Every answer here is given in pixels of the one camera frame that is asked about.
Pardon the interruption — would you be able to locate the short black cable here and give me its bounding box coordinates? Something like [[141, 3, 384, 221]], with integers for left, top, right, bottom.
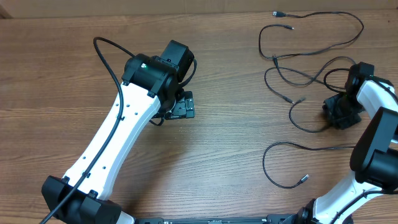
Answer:
[[262, 96, 356, 190], [264, 55, 358, 105]]

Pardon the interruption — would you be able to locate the long black USB cable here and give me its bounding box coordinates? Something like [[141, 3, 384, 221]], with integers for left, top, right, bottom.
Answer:
[[258, 11, 364, 60]]

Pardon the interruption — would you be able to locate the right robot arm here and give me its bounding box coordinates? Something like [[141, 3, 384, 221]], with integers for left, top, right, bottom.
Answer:
[[290, 62, 397, 223]]

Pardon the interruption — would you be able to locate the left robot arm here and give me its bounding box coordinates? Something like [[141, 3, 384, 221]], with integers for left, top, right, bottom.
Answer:
[[41, 40, 197, 224]]

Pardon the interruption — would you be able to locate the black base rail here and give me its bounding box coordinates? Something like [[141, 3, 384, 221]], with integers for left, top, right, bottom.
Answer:
[[135, 214, 307, 224]]

